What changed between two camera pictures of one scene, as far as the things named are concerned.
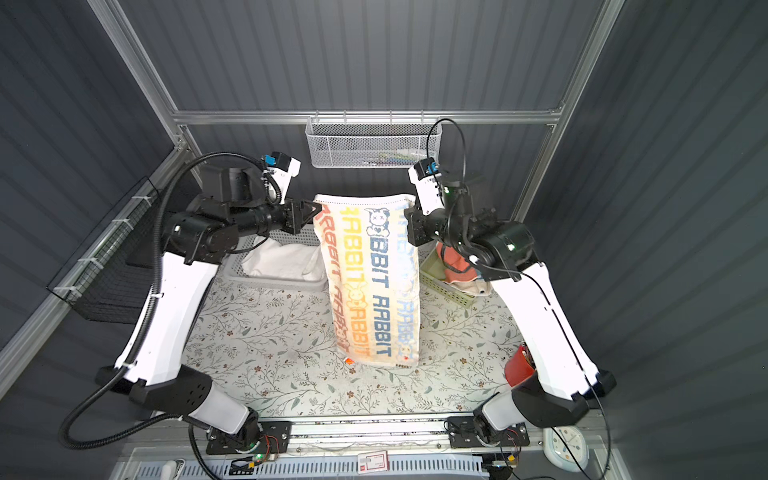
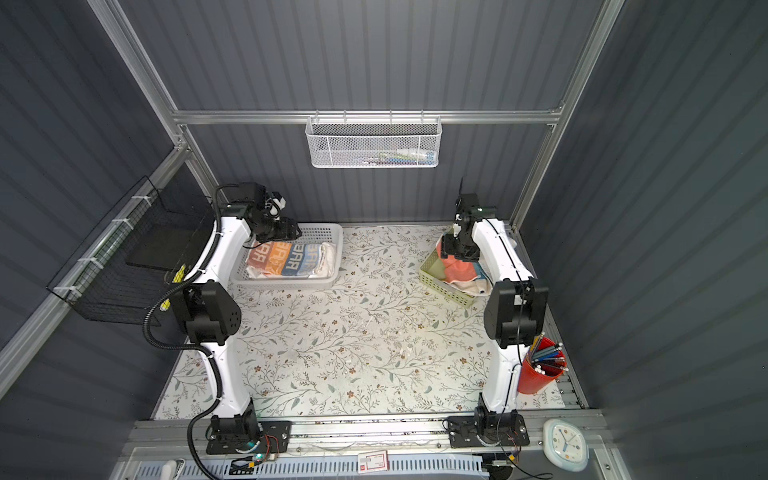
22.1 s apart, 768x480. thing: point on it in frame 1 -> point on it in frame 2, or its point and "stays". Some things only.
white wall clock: (558, 455) stays
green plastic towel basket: (432, 275) stays
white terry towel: (268, 257) -> (326, 261)
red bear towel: (455, 266) stays
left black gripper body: (289, 218) -> (277, 230)
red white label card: (372, 462) stays
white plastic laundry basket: (310, 235) stays
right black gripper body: (421, 228) -> (459, 248)
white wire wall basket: (376, 142) stays
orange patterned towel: (372, 276) -> (278, 257)
